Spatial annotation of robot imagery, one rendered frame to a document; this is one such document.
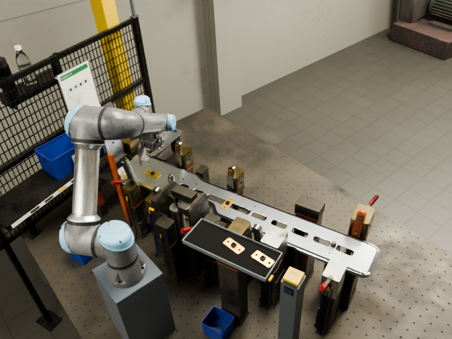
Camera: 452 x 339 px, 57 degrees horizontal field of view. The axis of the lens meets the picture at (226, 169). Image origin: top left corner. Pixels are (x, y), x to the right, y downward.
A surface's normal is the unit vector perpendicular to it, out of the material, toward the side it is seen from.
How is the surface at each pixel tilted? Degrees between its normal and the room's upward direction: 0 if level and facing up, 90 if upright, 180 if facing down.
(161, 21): 90
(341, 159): 0
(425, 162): 0
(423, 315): 0
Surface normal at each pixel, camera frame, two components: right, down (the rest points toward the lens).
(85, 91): 0.85, 0.30
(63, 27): 0.64, 0.46
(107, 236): 0.08, -0.76
